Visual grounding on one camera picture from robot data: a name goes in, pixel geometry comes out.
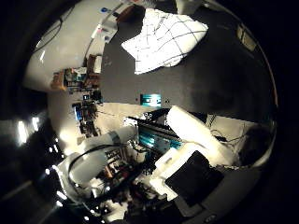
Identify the white checkered cloth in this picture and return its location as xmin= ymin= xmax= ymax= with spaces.
xmin=121 ymin=7 xmax=209 ymax=76

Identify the thin black cable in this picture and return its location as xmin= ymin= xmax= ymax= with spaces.
xmin=67 ymin=143 xmax=138 ymax=200

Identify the aluminium extrusion base frame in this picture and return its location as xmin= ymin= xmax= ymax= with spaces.
xmin=123 ymin=107 xmax=185 ymax=157

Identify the cluttered wooden shelf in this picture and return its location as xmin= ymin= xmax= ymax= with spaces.
xmin=50 ymin=54 xmax=103 ymax=94

